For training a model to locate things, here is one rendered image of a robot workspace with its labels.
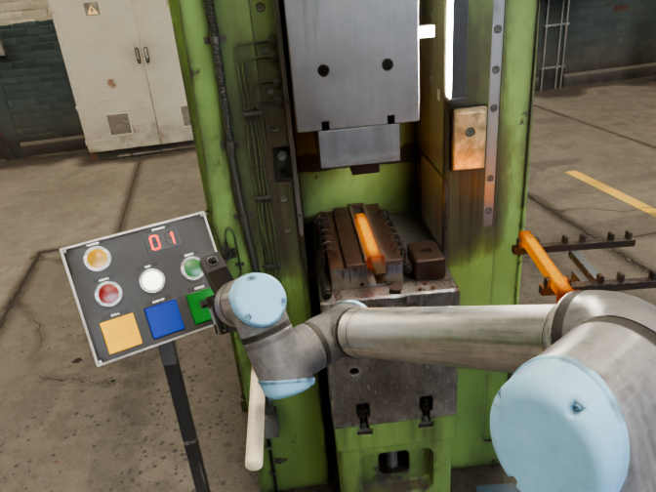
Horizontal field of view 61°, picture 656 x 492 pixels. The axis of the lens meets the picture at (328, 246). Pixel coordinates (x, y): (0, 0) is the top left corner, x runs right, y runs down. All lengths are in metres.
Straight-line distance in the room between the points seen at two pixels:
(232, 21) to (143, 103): 5.25
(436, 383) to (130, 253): 0.94
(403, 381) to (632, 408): 1.22
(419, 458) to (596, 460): 1.53
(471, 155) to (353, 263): 0.44
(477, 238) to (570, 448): 1.28
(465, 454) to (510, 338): 1.57
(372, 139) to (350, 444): 0.95
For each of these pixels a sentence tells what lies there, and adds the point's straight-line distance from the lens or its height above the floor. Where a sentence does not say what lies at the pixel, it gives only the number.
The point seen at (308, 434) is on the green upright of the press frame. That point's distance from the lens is 2.07.
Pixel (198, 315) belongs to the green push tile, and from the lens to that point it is 1.39.
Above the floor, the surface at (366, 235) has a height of 1.01.
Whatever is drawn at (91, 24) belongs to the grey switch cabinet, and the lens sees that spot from 6.66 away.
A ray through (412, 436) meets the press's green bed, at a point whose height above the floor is 0.40.
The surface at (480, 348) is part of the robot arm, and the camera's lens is 0.74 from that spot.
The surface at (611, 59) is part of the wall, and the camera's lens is 9.25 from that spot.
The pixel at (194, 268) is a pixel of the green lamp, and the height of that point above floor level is 1.09.
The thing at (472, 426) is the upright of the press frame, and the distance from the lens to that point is 2.17.
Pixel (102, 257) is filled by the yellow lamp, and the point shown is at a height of 1.16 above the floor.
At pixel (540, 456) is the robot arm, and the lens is 0.52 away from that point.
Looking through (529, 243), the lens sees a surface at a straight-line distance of 1.53.
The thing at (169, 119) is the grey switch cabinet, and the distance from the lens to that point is 6.71.
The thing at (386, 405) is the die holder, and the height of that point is 0.54.
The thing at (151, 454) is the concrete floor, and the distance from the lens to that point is 2.54.
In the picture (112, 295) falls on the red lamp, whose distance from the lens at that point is 1.37.
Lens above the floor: 1.71
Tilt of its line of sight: 26 degrees down
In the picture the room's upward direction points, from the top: 5 degrees counter-clockwise
